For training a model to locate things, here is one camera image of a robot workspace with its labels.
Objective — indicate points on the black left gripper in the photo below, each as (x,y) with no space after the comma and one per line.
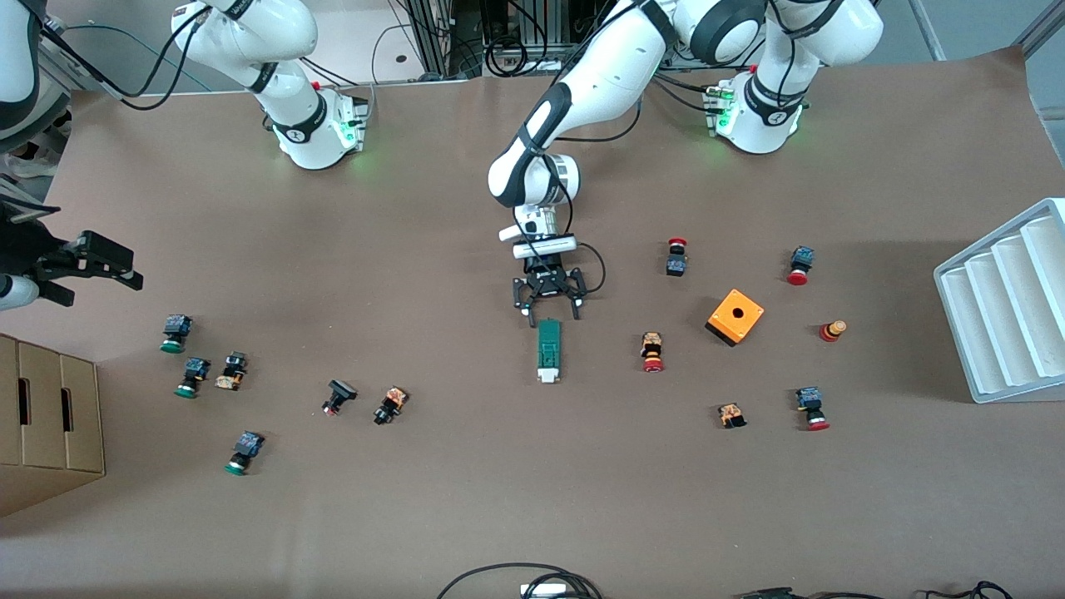
(548,284)

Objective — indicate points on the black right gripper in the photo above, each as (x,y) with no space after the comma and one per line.
(52,259)

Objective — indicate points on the green load switch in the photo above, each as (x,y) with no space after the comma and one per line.
(548,349)

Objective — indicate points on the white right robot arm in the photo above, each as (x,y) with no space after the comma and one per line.
(250,33)

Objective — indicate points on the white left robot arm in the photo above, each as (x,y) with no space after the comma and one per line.
(599,75)

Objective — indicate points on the green mushroom button blue block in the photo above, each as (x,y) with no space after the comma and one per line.
(176,326)
(195,368)
(248,445)

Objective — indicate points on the red mushroom button orange block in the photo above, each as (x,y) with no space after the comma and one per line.
(652,349)

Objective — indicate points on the red button black block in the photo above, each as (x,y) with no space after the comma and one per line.
(676,266)

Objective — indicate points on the brown cardboard box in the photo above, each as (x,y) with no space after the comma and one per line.
(50,416)

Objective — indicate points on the grey chair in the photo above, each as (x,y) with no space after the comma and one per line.
(54,112)

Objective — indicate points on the aluminium profile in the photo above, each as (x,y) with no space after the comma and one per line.
(79,71)
(1044,29)

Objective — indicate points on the orange black contact block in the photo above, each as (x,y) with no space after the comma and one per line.
(731,414)

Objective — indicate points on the black square button red base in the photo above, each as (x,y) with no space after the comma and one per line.
(341,389)

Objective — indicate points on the red mushroom button blue block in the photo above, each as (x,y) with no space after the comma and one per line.
(801,258)
(809,401)

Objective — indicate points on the red yellow button head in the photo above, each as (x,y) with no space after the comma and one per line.
(830,332)

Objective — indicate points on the white plug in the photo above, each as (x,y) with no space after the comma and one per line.
(541,591)

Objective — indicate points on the white ribbed tray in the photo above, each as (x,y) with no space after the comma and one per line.
(998,333)

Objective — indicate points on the grey metal strip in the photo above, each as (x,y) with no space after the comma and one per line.
(928,29)

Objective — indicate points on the orange button enclosure box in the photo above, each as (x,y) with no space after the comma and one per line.
(728,326)

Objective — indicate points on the black selector switch orange block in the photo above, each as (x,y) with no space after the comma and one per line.
(393,401)

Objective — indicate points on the aluminium frame rack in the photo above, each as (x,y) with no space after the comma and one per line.
(437,37)

